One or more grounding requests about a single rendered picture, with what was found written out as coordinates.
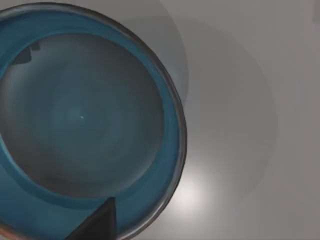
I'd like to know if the blue and grey bowl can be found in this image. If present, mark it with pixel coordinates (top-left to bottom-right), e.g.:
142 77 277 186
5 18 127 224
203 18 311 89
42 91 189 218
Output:
0 1 188 240

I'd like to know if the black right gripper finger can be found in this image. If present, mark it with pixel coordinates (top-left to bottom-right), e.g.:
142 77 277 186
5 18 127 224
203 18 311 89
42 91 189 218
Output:
65 196 117 240

